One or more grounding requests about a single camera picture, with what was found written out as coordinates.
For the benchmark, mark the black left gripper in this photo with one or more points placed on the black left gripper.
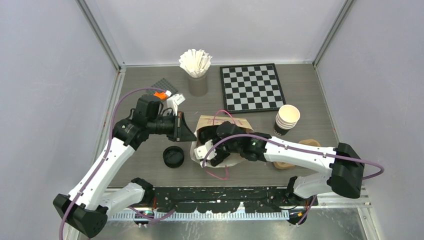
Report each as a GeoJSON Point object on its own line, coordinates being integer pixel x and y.
{"type": "Point", "coordinates": [183, 132]}

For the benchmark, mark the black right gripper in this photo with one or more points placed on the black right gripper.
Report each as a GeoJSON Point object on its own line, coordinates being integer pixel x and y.
{"type": "Point", "coordinates": [219, 156]}

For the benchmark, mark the black coffee cup lid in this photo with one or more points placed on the black coffee cup lid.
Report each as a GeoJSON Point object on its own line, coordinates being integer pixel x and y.
{"type": "Point", "coordinates": [207, 133]}

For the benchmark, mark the paper gift bag pink handles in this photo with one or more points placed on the paper gift bag pink handles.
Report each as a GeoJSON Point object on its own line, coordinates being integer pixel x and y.
{"type": "Point", "coordinates": [220, 117]}

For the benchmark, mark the stack of black lids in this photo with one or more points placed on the stack of black lids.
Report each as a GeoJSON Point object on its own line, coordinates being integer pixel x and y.
{"type": "Point", "coordinates": [173, 156]}

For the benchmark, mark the stack of paper cups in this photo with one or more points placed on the stack of paper cups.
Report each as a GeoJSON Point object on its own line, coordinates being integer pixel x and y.
{"type": "Point", "coordinates": [286, 119]}

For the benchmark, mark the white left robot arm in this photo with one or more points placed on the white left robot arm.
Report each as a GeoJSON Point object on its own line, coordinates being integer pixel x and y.
{"type": "Point", "coordinates": [85, 207]}

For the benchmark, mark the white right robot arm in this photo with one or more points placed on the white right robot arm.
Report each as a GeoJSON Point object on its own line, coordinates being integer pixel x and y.
{"type": "Point", "coordinates": [337, 169]}

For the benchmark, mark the brown pulp cup carrier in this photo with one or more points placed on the brown pulp cup carrier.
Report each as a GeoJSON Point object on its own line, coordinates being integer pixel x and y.
{"type": "Point", "coordinates": [285, 166]}

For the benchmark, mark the orange plastic piece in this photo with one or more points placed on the orange plastic piece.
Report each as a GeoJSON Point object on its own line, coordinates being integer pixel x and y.
{"type": "Point", "coordinates": [161, 95]}

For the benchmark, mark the grey straw holder cup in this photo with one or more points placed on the grey straw holder cup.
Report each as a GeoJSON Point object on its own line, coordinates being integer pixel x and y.
{"type": "Point", "coordinates": [198, 86]}

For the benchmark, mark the grey lego baseplate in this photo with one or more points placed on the grey lego baseplate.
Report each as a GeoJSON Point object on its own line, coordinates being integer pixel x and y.
{"type": "Point", "coordinates": [165, 85]}

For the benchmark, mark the black white chessboard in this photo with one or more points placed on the black white chessboard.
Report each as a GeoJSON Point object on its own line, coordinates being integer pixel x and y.
{"type": "Point", "coordinates": [251, 88]}

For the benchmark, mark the white wrapped straws bundle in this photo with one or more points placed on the white wrapped straws bundle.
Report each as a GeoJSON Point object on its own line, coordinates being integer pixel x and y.
{"type": "Point", "coordinates": [195, 62]}

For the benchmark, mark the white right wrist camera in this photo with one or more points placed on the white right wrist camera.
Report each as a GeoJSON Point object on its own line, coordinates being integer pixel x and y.
{"type": "Point", "coordinates": [200, 152]}

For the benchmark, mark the aluminium frame rail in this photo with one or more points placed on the aluminium frame rail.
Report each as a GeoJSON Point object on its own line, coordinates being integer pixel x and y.
{"type": "Point", "coordinates": [294, 215]}

